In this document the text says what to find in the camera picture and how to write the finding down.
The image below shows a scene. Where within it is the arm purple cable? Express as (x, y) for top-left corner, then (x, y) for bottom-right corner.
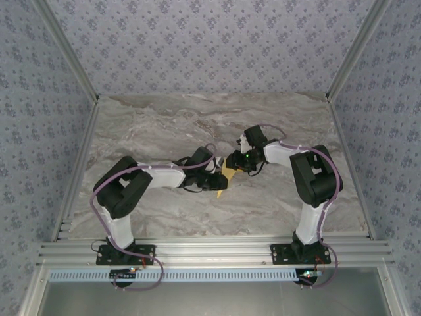
(259, 123), (345, 289)
(89, 143), (218, 292)

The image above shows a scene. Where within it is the aluminium frame post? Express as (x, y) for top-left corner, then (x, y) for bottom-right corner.
(32, 0), (101, 105)
(324, 0), (394, 103)

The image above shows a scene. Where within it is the right gripper thin black cable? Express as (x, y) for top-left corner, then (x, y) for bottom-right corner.
(245, 161), (264, 176)

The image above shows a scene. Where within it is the grey metal sheet panel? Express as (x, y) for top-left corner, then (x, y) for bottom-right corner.
(19, 265), (409, 316)

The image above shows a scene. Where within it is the left small controller board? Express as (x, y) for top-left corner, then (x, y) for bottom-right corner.
(109, 268), (137, 282)

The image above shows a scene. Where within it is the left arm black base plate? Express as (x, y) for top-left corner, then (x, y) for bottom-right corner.
(95, 244), (157, 266)

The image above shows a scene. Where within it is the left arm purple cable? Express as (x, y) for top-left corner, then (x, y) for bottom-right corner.
(89, 143), (218, 292)

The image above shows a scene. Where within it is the grey slotted cable duct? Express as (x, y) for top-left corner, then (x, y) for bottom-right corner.
(48, 268), (301, 283)

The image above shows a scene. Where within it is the aluminium side rail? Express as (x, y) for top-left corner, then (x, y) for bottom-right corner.
(328, 98), (378, 240)
(51, 100), (100, 243)

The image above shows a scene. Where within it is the right aluminium frame post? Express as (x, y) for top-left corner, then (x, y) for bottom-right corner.
(324, 0), (394, 103)

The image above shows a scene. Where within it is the left aluminium side rail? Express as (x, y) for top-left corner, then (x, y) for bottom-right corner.
(51, 100), (100, 243)

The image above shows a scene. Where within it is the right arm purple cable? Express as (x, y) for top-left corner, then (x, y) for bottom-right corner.
(259, 123), (345, 289)

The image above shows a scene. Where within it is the right small controller board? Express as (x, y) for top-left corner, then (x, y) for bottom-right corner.
(295, 269), (322, 286)

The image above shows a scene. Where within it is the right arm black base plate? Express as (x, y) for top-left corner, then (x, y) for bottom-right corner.
(270, 243), (331, 265)

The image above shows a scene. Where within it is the right aluminium side rail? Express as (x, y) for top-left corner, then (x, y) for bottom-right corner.
(328, 98), (378, 240)

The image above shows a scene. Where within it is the left aluminium frame post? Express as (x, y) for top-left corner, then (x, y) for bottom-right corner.
(32, 0), (101, 105)

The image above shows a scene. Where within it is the small controller board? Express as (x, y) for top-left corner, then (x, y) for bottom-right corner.
(295, 269), (322, 286)
(109, 268), (137, 282)

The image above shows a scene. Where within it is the yellow paper sheet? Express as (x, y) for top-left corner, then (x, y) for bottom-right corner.
(216, 157), (239, 199)

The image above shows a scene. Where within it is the aluminium mounting beam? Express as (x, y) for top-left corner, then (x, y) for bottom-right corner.
(36, 239), (395, 266)

